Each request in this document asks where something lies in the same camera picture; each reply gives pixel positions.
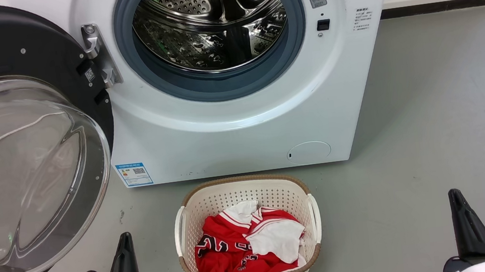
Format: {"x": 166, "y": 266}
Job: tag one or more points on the cream perforated laundry basket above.
{"x": 230, "y": 192}

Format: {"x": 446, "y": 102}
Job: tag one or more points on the silver metal door hinge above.
{"x": 101, "y": 56}

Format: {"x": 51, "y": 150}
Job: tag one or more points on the stainless steel washer drum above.
{"x": 213, "y": 43}

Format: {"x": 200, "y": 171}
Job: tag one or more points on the white garment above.
{"x": 277, "y": 237}

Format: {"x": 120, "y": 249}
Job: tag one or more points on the blue energy label sticker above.
{"x": 134, "y": 174}

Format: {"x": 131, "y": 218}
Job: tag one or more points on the white front-load washing machine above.
{"x": 225, "y": 147}

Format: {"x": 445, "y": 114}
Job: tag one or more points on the small QR code sticker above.
{"x": 90, "y": 75}

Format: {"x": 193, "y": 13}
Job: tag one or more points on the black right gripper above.
{"x": 451, "y": 265}

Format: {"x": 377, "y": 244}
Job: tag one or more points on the red basketball jersey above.
{"x": 217, "y": 234}

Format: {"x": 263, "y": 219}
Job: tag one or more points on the white printed text sticker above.
{"x": 362, "y": 19}

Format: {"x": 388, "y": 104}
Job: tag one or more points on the round white filter cover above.
{"x": 309, "y": 152}

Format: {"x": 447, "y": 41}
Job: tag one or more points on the black round glass washer door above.
{"x": 32, "y": 55}

